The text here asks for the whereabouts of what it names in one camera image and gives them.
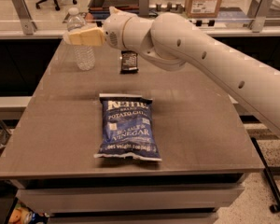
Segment small black snack bar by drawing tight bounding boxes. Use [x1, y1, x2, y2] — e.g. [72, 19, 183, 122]
[120, 51, 138, 74]

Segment blue Kettle chips bag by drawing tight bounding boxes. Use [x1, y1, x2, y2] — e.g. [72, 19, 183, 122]
[94, 93, 161, 161]

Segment left metal glass bracket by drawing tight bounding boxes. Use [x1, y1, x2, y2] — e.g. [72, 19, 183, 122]
[11, 0, 37, 35]

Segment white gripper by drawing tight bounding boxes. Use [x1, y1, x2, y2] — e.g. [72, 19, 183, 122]
[68, 7, 137, 50]

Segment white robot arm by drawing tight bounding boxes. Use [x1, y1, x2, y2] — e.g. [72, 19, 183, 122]
[63, 7, 280, 138]

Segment metal glass bracket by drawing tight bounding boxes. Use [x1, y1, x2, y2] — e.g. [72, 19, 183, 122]
[248, 0, 273, 33]
[11, 0, 37, 35]
[139, 0, 149, 17]

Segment black table leg bar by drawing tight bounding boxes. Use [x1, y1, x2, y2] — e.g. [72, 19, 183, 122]
[251, 137, 280, 214]

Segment brown cardboard box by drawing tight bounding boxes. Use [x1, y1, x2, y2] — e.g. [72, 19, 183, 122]
[185, 0, 222, 18]

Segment right metal glass bracket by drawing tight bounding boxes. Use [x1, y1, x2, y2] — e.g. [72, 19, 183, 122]
[248, 0, 273, 33]

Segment clear plastic water bottle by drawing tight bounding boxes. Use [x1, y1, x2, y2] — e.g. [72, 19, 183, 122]
[67, 7, 95, 71]

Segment colourful snack box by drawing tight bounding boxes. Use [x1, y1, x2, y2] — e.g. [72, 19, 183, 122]
[7, 202, 49, 224]

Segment middle metal glass bracket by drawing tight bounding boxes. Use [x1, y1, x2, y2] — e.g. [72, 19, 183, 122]
[139, 0, 149, 17]

